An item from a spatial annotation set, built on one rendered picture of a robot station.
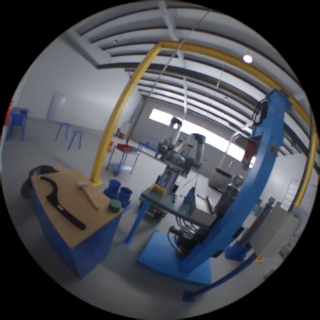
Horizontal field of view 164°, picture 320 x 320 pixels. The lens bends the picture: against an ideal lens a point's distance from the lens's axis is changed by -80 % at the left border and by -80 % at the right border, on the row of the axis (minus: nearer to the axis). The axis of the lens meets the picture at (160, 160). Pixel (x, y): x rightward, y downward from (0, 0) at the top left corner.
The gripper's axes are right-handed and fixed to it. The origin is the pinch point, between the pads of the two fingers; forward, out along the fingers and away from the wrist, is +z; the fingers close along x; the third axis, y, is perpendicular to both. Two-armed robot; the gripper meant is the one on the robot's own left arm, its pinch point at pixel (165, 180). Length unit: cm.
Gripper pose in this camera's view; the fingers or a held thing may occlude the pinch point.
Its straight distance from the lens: 134.3
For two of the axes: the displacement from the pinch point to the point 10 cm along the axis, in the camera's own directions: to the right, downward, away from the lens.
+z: -4.1, 9.0, 1.5
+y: -8.7, -4.4, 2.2
